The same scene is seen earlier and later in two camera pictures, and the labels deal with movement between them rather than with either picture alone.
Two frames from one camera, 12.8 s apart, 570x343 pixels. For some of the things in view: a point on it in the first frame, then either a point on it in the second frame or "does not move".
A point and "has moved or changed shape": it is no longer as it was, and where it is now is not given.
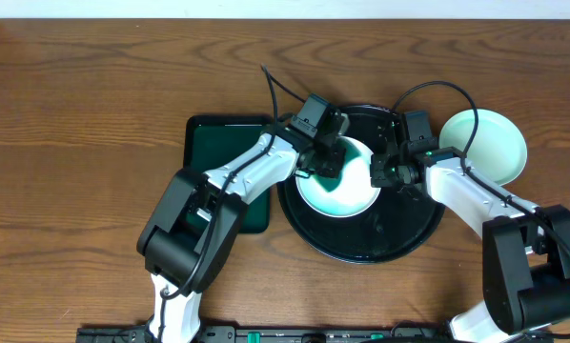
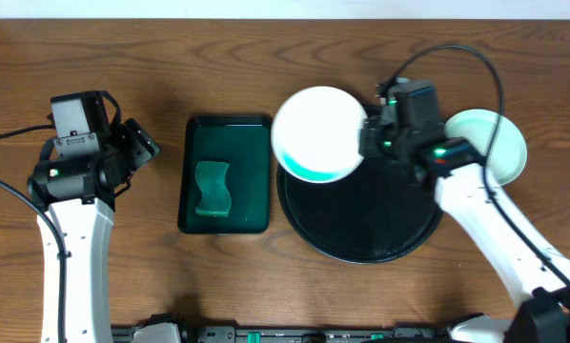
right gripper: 377,176 to 371,130
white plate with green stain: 354,195 has moved or changed shape
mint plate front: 499,147 does not move
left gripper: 328,159 to 139,140
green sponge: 330,183 has moved or changed shape
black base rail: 281,332 does not move
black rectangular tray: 212,141 does not move
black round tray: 399,221 does not move
